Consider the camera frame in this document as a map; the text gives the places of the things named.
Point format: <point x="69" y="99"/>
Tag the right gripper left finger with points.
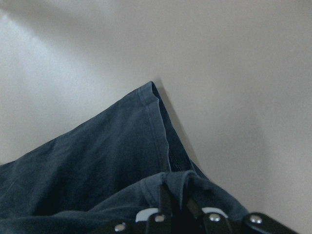
<point x="165" y="203"/>

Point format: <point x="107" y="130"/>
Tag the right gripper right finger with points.
<point x="194" y="208"/>

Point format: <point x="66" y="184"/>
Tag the black t-shirt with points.
<point x="109" y="167"/>

